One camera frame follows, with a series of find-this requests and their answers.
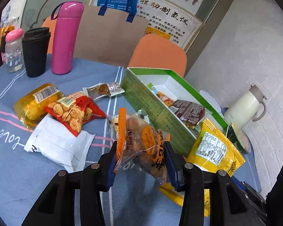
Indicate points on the brown paper bag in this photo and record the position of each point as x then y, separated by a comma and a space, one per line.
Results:
108, 38

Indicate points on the left orange chair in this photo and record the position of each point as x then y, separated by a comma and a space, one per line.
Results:
51, 25

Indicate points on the green instant noodle bowl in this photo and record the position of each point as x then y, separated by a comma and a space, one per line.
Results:
238, 138

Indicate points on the right orange chair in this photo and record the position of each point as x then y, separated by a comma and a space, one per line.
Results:
153, 51

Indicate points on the pink thermos bottle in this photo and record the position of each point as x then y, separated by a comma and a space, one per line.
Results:
67, 16

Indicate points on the blue patterned tablecloth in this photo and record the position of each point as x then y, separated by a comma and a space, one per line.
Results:
134, 198

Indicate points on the black coffee cup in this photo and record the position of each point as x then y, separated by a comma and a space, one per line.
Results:
35, 46

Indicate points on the green cardboard box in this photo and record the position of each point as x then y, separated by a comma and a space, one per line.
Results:
137, 93

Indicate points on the orange chair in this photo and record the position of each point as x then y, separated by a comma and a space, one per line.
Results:
51, 25
153, 51

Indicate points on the clear bottle pink lid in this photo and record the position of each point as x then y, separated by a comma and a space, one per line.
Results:
13, 50

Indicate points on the red fried snack packet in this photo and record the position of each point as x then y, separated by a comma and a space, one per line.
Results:
74, 110

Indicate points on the green blue snack packet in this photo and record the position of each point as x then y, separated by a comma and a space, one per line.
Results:
152, 88

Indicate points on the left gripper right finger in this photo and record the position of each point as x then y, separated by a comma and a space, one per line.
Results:
188, 178

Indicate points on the white snack packet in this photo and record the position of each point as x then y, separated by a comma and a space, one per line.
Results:
54, 141

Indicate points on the yellow snack bag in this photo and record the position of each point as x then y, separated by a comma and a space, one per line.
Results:
213, 151

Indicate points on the white wall poster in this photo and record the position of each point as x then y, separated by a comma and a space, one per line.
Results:
174, 20

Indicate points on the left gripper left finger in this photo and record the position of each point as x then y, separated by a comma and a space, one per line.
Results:
96, 178

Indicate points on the white round lid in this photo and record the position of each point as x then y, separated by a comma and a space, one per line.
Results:
210, 100

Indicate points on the small brown jerky packet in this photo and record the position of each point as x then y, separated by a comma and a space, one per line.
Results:
102, 90

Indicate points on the orange clear bun packet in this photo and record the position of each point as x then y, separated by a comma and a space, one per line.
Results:
140, 143

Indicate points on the brown dark snack packet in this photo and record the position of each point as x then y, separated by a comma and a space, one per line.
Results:
188, 112

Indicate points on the yellow corn snack packet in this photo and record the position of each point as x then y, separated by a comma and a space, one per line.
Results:
30, 108

